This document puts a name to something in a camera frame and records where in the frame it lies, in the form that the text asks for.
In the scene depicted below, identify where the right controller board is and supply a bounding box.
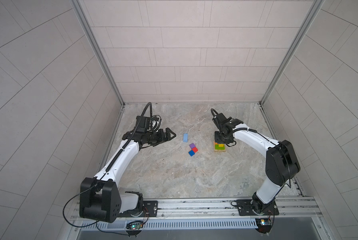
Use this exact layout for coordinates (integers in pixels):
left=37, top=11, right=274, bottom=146
left=255, top=219, right=273, bottom=234

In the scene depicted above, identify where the controller board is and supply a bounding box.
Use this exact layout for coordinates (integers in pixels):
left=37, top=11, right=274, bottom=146
left=126, top=221, right=144, bottom=231
left=255, top=219, right=273, bottom=234

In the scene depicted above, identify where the light blue wood block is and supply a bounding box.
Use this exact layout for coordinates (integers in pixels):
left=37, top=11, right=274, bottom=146
left=183, top=134, right=188, bottom=143

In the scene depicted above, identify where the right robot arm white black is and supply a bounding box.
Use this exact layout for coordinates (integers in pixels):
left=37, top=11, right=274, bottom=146
left=211, top=109, right=301, bottom=215

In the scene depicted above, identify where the perforated vent strip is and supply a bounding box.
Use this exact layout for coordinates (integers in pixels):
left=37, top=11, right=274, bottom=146
left=98, top=219, right=258, bottom=231

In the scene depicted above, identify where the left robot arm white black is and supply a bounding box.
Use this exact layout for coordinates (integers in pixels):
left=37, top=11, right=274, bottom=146
left=79, top=115, right=176, bottom=223

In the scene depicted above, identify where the aluminium mounting rail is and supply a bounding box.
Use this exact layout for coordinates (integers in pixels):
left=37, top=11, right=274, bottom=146
left=70, top=196, right=322, bottom=221

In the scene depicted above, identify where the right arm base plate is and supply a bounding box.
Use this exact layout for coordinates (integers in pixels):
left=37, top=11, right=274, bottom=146
left=231, top=200, right=279, bottom=216

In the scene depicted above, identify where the green wood block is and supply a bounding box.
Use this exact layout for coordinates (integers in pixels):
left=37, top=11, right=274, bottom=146
left=215, top=144, right=226, bottom=151

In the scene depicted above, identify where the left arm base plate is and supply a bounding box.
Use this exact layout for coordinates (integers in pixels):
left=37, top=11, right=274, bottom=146
left=118, top=201, right=159, bottom=218

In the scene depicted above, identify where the left controller board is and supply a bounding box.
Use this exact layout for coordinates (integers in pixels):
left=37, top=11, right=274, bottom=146
left=126, top=221, right=144, bottom=231

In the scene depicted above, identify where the left black cable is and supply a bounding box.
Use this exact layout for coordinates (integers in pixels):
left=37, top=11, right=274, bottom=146
left=61, top=182, right=147, bottom=237

